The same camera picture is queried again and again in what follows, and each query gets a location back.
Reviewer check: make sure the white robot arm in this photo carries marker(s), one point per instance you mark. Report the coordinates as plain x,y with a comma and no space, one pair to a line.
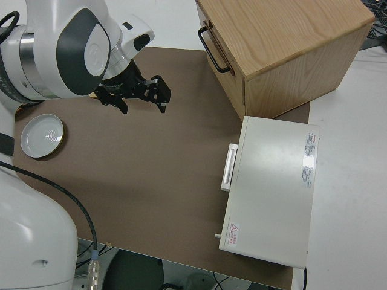
75,45

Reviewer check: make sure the small tan object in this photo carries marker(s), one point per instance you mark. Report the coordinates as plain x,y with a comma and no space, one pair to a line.
94,96

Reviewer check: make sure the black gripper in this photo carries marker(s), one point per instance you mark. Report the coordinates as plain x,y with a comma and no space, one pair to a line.
130,87

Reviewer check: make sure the gray round plate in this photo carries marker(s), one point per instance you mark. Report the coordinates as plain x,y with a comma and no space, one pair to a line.
42,136

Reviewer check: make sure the brown table mat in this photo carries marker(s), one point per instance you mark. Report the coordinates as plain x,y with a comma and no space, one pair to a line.
151,166

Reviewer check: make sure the light wooden drawer box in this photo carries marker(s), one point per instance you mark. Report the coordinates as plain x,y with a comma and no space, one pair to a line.
287,45

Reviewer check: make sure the dark gray round base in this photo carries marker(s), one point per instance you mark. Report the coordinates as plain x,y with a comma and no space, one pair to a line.
133,272

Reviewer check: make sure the white metal appliance box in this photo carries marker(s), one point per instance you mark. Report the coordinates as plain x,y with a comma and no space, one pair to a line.
272,187

